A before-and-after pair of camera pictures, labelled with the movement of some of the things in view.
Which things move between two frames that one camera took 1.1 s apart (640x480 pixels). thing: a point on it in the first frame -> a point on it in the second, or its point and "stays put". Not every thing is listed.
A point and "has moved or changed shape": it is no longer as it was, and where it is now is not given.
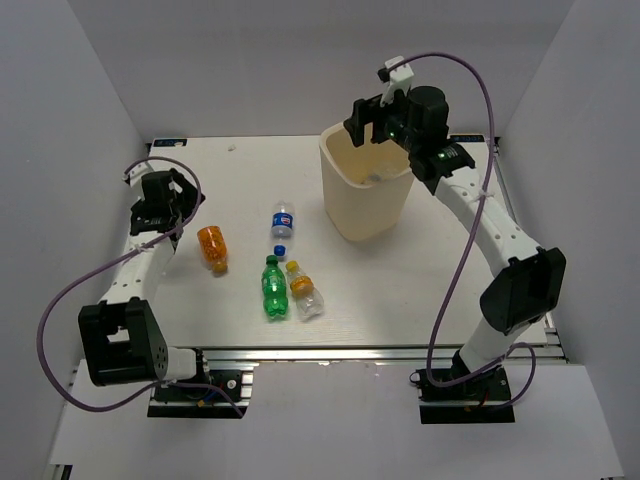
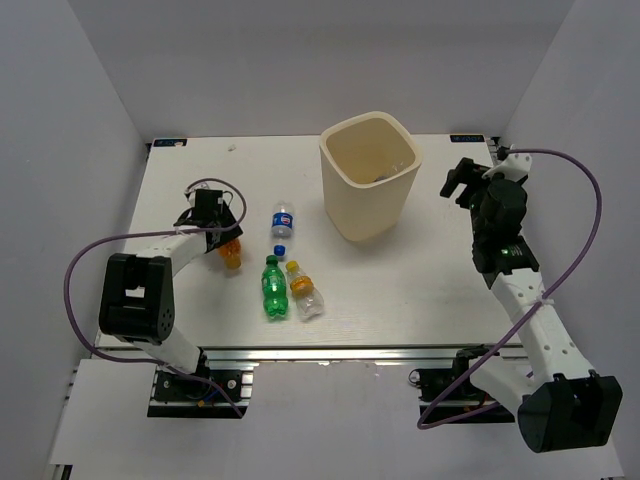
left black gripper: [188, 195] -> [229, 220]
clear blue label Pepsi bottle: [282, 225] stays put
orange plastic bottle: [213, 248] has moved or changed shape
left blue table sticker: [169, 142] stays put
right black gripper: [369, 112] -> [466, 173]
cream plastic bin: [366, 188] stays put
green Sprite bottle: [273, 283] stays put
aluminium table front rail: [342, 355] stays put
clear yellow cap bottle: [308, 299] stays put
